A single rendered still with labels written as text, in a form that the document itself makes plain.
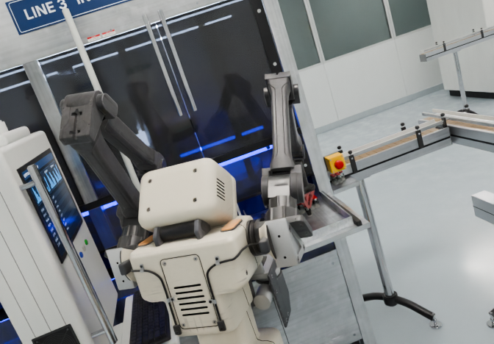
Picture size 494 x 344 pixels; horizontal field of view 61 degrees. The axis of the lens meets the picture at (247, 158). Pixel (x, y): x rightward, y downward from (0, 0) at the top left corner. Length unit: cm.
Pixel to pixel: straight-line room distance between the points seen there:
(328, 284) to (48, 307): 125
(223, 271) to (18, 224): 64
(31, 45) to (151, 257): 107
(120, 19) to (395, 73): 592
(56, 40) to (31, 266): 86
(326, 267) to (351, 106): 508
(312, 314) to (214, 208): 131
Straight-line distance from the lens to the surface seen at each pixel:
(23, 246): 135
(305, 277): 206
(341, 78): 686
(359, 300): 222
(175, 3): 176
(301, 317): 216
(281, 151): 110
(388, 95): 722
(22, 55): 183
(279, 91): 122
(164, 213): 98
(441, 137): 228
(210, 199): 94
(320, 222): 168
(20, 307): 143
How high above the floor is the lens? 159
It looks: 14 degrees down
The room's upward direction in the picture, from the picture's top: 18 degrees counter-clockwise
